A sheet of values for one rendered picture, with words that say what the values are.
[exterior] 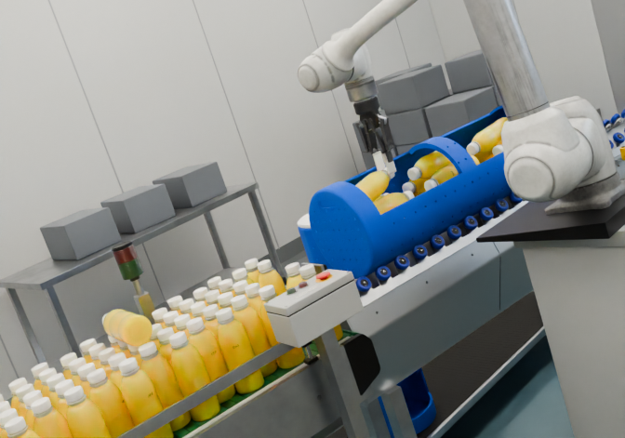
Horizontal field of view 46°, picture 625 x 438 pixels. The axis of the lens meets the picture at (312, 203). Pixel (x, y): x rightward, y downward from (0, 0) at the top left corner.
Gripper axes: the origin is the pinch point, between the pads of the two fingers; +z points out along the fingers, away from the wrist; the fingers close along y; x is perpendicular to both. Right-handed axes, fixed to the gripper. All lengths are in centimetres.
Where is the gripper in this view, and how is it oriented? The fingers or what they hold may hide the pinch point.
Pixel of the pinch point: (384, 163)
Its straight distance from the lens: 224.9
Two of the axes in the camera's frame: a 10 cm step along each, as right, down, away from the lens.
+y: -5.5, 0.1, 8.3
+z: 3.1, 9.3, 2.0
